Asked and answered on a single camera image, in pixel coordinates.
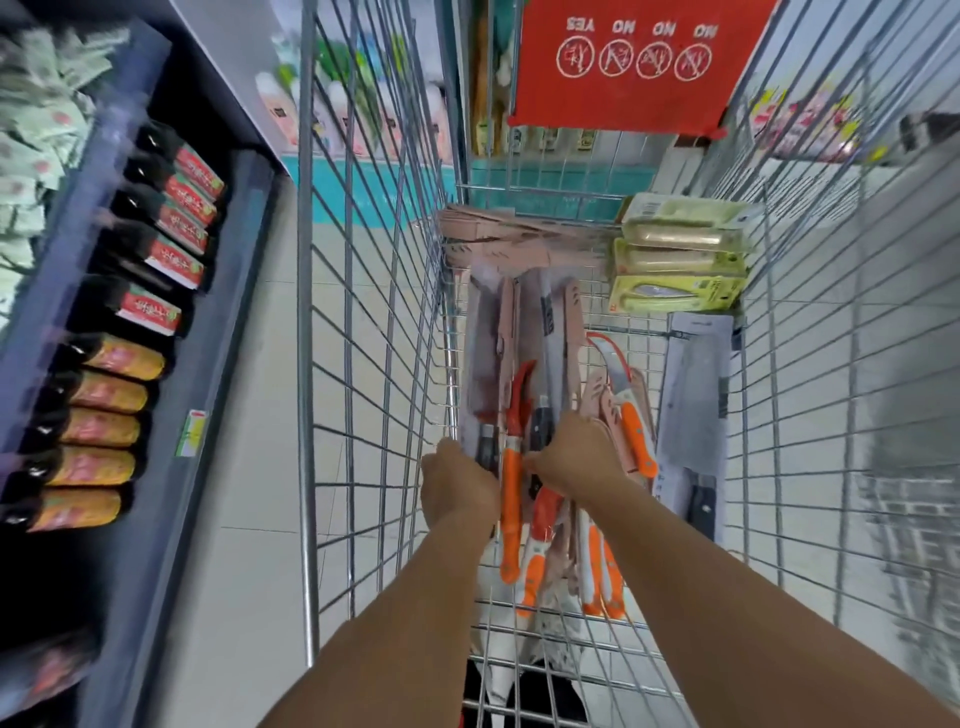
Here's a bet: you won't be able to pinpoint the person's left hand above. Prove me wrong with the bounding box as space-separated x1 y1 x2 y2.
420 438 501 553

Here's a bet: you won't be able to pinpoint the person's right hand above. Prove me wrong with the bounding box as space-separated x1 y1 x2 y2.
523 410 633 505

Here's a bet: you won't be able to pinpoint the black-handled knife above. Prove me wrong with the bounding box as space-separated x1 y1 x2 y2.
517 270 569 498

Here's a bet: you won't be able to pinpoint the person's left forearm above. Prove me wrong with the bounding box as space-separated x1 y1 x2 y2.
258 517 500 728

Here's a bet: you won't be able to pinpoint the person's right forearm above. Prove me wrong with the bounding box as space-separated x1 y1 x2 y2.
573 480 960 728

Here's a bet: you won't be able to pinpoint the pink sheathed knife pack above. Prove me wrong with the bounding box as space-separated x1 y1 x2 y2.
579 367 655 492

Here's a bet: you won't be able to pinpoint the packaged steel cleaver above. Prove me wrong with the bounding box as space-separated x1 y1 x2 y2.
654 312 735 543

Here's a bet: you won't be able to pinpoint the green packaged peeler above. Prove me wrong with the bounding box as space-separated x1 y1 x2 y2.
619 192 760 232
613 228 751 277
607 274 748 316

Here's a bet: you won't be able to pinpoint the stack of pink knife packs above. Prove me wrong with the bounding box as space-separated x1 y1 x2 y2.
437 206 610 273

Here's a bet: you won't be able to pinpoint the yellow green price tag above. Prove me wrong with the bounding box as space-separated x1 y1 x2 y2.
175 408 209 459

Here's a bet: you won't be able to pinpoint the dark blue store shelf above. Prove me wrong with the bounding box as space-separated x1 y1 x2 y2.
0 0 290 728

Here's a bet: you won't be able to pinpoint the dark bottle orange label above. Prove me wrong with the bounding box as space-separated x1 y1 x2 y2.
15 445 138 487
58 332 169 382
46 369 151 415
26 407 144 450
0 486 126 534

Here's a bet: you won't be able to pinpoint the dark bottle red label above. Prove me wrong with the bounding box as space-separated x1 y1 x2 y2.
126 156 220 228
75 276 186 339
96 219 208 292
137 123 228 202
112 187 213 258

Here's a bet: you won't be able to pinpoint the row of pink white bottles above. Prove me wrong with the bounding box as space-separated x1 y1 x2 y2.
253 30 456 162

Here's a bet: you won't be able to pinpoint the red warning sign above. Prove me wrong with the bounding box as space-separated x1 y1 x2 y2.
507 0 781 141

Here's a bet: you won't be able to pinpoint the row of colourful packets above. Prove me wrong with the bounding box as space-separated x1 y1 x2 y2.
748 82 882 164

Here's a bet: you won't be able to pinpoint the pile of green white packets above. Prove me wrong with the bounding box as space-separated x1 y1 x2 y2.
0 26 130 331

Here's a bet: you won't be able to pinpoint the orange-handled red pruning saw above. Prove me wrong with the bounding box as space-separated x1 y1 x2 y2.
499 360 538 586

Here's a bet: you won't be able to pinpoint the orange white handled tool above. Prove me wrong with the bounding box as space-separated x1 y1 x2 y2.
516 487 565 618

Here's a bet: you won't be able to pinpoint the orange-handled curved knife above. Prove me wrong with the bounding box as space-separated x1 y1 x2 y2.
585 332 660 481

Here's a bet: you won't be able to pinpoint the orange-handled shears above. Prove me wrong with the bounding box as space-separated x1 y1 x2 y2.
576 517 628 621

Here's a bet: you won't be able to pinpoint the metal wire shopping cart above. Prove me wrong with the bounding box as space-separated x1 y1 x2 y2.
296 0 960 728

